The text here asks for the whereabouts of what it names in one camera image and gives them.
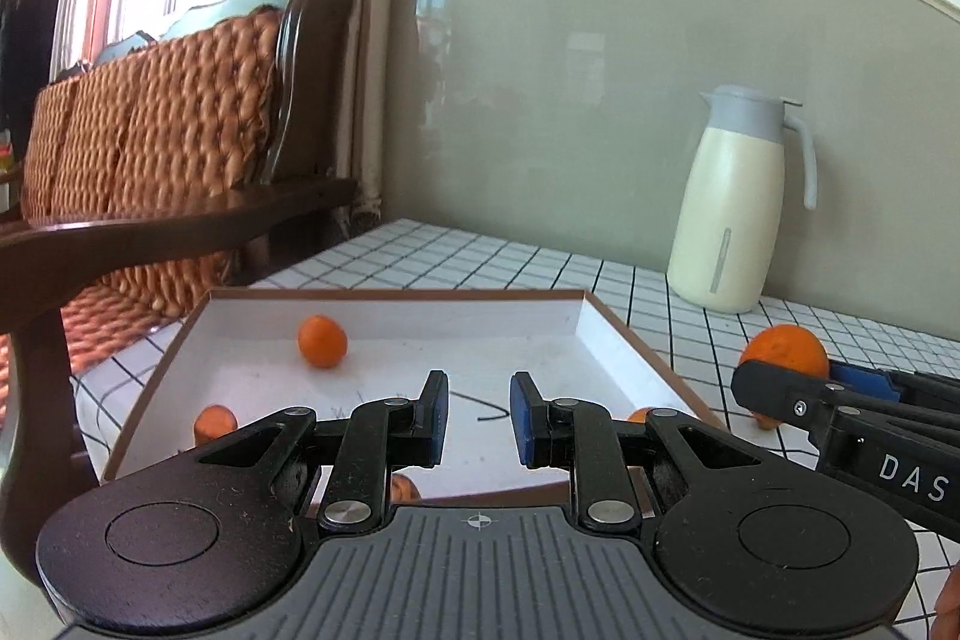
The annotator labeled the dark wooden sofa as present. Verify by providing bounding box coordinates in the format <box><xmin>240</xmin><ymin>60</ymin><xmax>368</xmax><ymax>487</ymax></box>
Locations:
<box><xmin>0</xmin><ymin>0</ymin><xmax>362</xmax><ymax>585</ymax></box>

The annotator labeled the brown carrot chunk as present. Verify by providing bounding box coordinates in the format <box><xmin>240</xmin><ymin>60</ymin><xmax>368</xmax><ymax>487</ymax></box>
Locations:
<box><xmin>752</xmin><ymin>413</ymin><xmax>781</xmax><ymax>431</ymax></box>

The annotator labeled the cream thermos jug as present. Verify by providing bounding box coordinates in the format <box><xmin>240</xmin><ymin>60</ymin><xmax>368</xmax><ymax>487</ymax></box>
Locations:
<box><xmin>667</xmin><ymin>85</ymin><xmax>818</xmax><ymax>314</ymax></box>

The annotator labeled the large orange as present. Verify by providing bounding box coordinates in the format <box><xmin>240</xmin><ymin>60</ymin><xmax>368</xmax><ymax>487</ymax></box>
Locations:
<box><xmin>739</xmin><ymin>323</ymin><xmax>830</xmax><ymax>378</ymax></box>

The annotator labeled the orange carrot piece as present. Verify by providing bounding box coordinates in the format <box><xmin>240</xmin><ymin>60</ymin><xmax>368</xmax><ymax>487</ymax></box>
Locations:
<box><xmin>192</xmin><ymin>404</ymin><xmax>239</xmax><ymax>447</ymax></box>

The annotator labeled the brown cardboard tray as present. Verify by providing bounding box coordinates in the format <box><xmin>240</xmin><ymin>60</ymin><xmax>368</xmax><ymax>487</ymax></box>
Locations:
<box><xmin>103</xmin><ymin>289</ymin><xmax>717</xmax><ymax>505</ymax></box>

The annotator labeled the mandarin at tray edge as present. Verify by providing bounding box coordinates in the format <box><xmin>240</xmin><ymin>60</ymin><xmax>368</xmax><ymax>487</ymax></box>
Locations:
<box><xmin>628</xmin><ymin>408</ymin><xmax>651</xmax><ymax>424</ymax></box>

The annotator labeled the black hanging coat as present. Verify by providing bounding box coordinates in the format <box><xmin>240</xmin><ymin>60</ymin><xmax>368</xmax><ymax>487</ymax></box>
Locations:
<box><xmin>2</xmin><ymin>0</ymin><xmax>59</xmax><ymax>158</ymax></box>

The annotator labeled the person hand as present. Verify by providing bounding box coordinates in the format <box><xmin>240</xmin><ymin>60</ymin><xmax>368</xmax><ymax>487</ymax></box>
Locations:
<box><xmin>929</xmin><ymin>565</ymin><xmax>960</xmax><ymax>640</ymax></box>

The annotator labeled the mandarin in tray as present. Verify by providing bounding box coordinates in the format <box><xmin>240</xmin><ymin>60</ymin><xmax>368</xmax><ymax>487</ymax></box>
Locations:
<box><xmin>296</xmin><ymin>315</ymin><xmax>348</xmax><ymax>369</ymax></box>

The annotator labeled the woven orange sofa cushion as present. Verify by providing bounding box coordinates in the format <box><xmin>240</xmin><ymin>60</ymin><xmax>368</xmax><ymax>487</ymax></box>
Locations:
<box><xmin>2</xmin><ymin>7</ymin><xmax>281</xmax><ymax>375</ymax></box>

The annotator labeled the orange carrot chunk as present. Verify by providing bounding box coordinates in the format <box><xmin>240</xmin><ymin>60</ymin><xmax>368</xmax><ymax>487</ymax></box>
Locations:
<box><xmin>391</xmin><ymin>473</ymin><xmax>421</xmax><ymax>505</ymax></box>

